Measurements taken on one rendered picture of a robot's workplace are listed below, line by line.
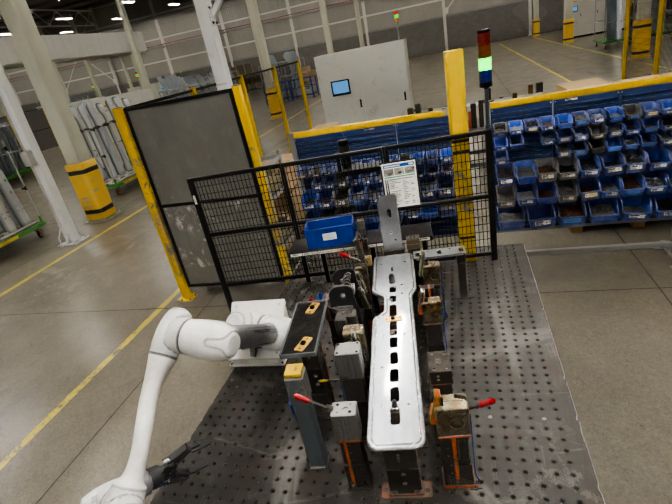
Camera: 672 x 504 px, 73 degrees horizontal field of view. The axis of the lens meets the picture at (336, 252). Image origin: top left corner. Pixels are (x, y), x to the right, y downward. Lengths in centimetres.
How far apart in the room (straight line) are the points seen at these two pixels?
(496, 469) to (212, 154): 337
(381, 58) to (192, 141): 493
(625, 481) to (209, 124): 375
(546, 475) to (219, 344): 121
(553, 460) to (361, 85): 750
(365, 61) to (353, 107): 80
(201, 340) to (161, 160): 309
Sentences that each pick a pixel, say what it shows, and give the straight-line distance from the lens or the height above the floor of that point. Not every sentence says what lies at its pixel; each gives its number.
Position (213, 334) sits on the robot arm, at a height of 133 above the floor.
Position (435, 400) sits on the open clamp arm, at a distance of 156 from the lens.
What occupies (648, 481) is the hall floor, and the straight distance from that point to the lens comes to 287.
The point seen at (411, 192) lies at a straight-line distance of 290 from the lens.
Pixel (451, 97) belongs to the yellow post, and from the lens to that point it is 283.
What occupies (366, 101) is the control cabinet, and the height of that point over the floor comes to 111.
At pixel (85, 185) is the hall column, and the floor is 71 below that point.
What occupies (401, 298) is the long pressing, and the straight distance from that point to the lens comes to 223.
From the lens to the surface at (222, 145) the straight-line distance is 422.
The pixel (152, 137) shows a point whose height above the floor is 170.
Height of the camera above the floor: 215
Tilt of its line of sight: 24 degrees down
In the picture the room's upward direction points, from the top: 12 degrees counter-clockwise
